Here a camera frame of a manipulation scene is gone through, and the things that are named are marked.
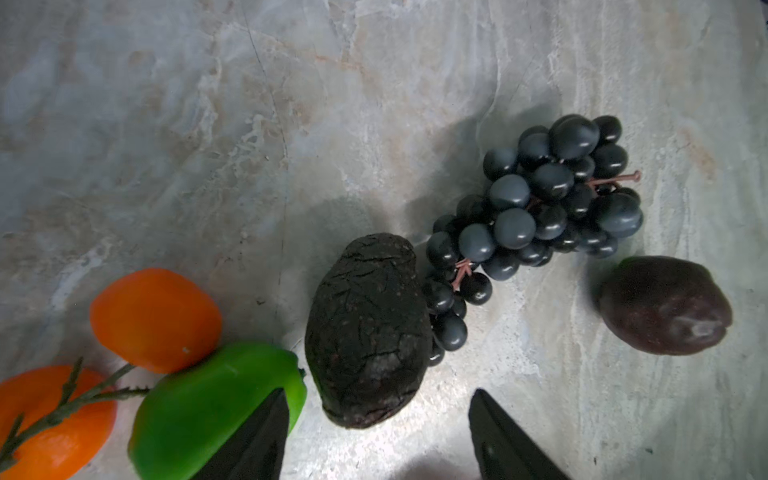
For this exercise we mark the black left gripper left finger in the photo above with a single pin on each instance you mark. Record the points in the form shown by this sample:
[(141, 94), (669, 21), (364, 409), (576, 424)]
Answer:
[(256, 449)]

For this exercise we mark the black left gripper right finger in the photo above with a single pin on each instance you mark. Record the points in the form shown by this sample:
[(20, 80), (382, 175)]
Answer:
[(502, 448)]

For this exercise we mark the green fake pepper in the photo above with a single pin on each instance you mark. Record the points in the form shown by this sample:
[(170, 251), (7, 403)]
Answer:
[(188, 416)]

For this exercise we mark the dark fake avocado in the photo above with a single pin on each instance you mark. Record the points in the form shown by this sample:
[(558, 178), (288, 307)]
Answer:
[(368, 336)]

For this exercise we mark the dark purple fake plum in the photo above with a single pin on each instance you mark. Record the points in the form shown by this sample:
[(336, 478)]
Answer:
[(664, 306)]

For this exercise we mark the black fake grape bunch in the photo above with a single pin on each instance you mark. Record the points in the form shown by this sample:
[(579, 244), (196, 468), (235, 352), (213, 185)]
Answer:
[(563, 188)]

